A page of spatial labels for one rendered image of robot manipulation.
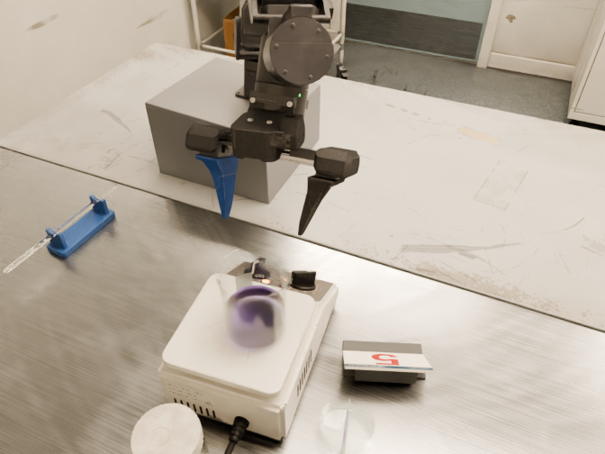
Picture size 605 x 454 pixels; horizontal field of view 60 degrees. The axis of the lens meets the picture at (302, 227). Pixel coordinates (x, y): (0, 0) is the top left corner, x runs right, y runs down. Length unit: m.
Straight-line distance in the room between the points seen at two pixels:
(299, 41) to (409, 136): 0.51
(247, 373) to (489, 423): 0.26
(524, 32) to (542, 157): 2.48
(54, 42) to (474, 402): 1.97
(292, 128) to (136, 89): 0.68
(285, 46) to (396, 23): 3.06
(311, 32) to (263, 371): 0.30
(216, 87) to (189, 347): 0.46
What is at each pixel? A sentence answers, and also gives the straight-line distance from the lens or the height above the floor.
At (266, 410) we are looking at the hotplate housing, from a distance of 0.50.
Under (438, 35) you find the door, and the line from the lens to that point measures 3.49.
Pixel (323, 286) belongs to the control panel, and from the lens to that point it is 0.62.
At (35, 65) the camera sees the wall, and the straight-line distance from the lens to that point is 2.20.
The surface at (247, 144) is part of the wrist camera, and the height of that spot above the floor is 1.13.
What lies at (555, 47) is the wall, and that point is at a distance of 3.45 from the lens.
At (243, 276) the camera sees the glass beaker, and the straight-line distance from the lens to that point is 0.51.
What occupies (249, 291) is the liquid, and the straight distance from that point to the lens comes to 0.52.
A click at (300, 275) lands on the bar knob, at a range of 0.60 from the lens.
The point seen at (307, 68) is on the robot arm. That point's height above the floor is 1.20.
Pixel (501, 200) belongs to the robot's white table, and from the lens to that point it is 0.86.
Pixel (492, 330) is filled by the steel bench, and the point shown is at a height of 0.90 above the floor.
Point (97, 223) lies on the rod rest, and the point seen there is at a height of 0.91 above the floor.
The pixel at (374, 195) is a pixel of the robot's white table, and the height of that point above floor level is 0.90.
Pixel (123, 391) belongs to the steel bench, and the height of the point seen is 0.90.
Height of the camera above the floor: 1.40
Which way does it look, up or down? 42 degrees down
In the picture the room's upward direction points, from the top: straight up
